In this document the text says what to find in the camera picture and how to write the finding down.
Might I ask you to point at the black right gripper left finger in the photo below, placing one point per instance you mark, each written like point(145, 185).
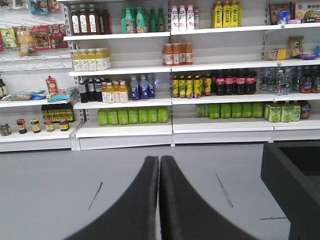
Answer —
point(133, 215)

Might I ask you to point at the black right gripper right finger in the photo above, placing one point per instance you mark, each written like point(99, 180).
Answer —
point(185, 215)

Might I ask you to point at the row of green drink bottles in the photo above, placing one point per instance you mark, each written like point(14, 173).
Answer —
point(133, 115)

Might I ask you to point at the black wooden produce display stand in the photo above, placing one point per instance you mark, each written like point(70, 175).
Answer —
point(291, 172)

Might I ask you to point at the dark sauce jar red lid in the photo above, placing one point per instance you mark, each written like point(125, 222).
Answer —
point(22, 129)

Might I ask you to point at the white store shelving unit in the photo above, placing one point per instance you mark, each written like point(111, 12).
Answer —
point(119, 56)

